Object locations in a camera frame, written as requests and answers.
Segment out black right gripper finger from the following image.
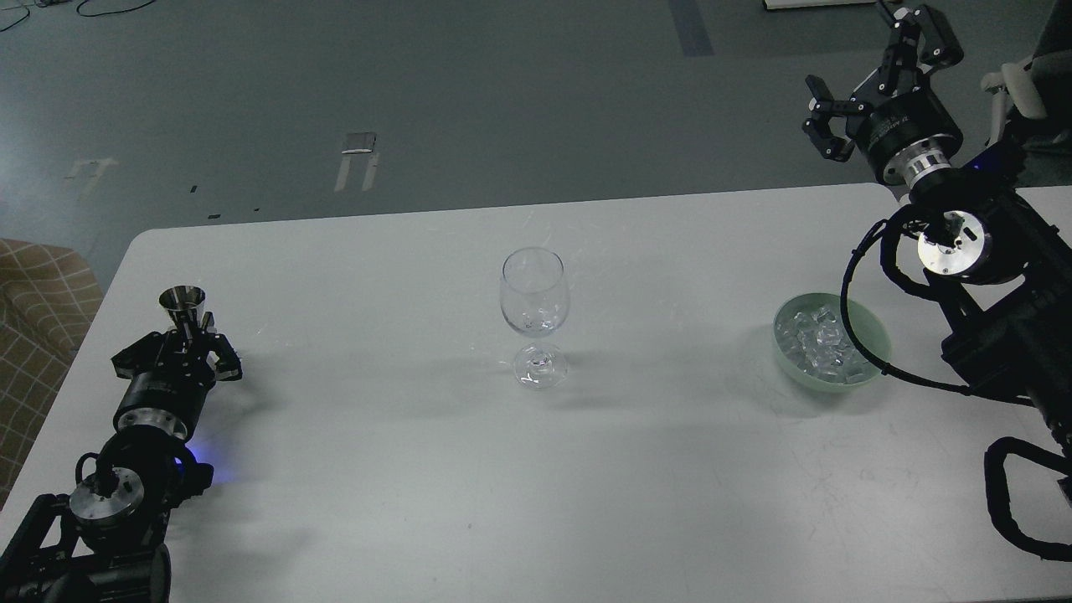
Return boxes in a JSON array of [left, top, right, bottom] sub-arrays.
[[870, 3, 964, 98], [801, 74, 872, 162]]

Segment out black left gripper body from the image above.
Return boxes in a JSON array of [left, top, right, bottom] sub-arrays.
[[111, 356, 217, 442]]

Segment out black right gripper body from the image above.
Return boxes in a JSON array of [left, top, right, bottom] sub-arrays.
[[850, 87, 962, 186]]

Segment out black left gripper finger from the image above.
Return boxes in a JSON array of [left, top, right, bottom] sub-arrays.
[[111, 330, 181, 378], [191, 314, 244, 384]]

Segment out steel cocktail jigger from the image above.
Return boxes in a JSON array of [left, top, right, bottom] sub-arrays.
[[157, 285, 207, 340]]

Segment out clear ice cubes pile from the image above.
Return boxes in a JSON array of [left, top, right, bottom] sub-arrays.
[[775, 304, 870, 385]]

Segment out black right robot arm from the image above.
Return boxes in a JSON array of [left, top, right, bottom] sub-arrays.
[[801, 1, 1071, 562]]

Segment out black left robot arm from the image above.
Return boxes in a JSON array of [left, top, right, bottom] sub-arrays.
[[3, 312, 242, 602]]

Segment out clear wine glass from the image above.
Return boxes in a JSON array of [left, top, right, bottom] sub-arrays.
[[498, 245, 570, 389]]

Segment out white office chair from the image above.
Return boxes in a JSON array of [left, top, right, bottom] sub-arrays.
[[973, 1, 1071, 187]]

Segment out white board on floor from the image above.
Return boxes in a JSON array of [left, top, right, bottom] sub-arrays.
[[762, 0, 872, 11]]

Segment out green bowl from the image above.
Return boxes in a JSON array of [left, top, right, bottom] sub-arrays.
[[770, 291, 892, 394]]

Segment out black floor cable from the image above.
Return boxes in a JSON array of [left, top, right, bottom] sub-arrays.
[[0, 0, 157, 33]]

